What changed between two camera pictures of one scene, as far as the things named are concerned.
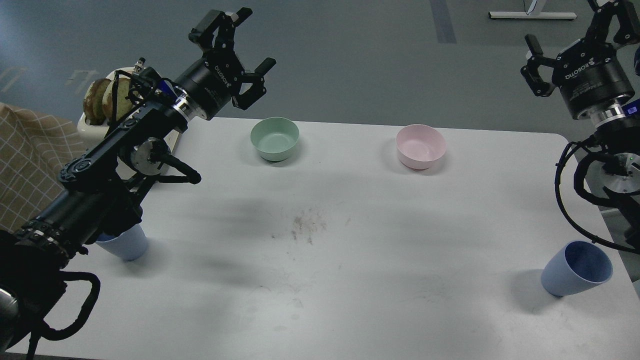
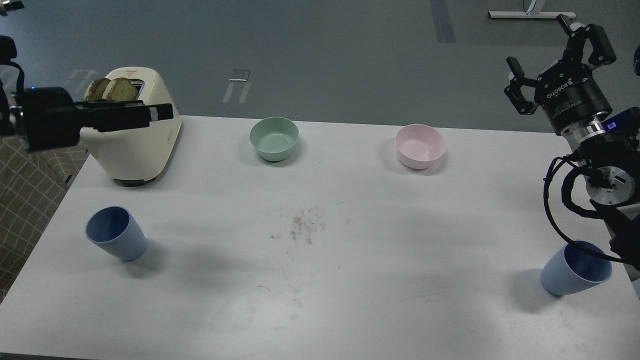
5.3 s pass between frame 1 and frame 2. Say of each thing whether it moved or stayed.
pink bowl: stayed
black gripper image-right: moved
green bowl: stayed
